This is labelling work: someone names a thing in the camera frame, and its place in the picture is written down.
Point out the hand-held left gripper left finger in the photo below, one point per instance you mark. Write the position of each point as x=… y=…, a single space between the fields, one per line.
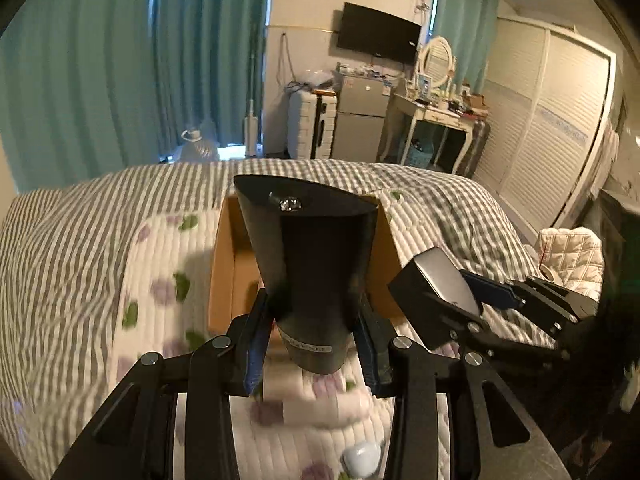
x=252 y=355

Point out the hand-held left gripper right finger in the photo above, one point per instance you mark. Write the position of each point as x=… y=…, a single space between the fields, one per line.
x=372 y=362

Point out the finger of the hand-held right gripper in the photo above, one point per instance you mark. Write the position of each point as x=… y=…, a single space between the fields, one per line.
x=500 y=337
x=492 y=291

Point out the small black grey box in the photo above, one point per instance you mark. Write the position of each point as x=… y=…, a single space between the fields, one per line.
x=435 y=290

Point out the brown cardboard box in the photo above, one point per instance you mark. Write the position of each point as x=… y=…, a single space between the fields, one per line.
x=227 y=270

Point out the black tapered bottle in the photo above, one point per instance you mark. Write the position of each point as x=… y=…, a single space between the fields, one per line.
x=310 y=270

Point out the white quilted cushion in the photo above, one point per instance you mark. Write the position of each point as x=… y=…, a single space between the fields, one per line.
x=575 y=255

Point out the dark cabinet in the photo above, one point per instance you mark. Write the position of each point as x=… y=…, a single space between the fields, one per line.
x=617 y=240

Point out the small white round case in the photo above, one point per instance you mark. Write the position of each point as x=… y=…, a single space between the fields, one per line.
x=361 y=458

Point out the white quilted floral blanket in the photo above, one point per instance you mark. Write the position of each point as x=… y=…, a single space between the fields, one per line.
x=160 y=280

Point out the blue basket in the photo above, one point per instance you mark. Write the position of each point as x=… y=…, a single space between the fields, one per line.
x=419 y=154

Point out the white louvred wardrobe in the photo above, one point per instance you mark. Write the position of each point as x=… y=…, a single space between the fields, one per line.
x=545 y=120

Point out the white dressing table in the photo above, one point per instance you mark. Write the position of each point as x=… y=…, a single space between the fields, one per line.
x=430 y=120

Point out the grey white striped bed cover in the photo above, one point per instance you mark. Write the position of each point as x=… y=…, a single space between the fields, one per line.
x=65 y=260

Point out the clear plastic water jug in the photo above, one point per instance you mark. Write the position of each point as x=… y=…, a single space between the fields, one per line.
x=197 y=147

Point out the grey two-door fridge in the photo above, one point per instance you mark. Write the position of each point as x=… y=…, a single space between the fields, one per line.
x=360 y=115

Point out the white ribbed suitcase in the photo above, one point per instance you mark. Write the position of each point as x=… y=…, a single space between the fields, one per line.
x=310 y=122

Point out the white oval mirror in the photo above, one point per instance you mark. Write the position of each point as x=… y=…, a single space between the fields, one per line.
x=436 y=57

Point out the teal curtain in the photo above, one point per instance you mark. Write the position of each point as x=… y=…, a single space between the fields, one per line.
x=110 y=70
x=465 y=25

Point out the black wall television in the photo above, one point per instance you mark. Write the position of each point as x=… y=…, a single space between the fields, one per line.
x=377 y=32

